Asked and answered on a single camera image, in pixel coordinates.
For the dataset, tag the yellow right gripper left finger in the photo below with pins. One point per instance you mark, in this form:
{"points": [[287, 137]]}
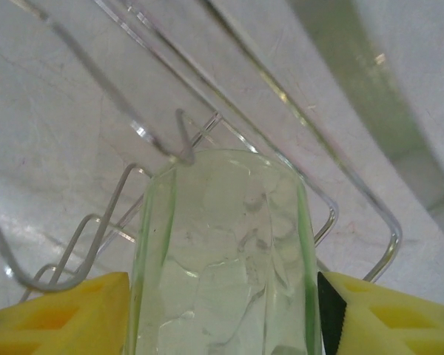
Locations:
{"points": [[59, 318]]}

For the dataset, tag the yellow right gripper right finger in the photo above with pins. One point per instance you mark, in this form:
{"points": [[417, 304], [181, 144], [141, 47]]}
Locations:
{"points": [[392, 321]]}

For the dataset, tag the bright green plastic cup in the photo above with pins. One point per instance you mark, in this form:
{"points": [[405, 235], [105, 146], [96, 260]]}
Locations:
{"points": [[225, 259]]}

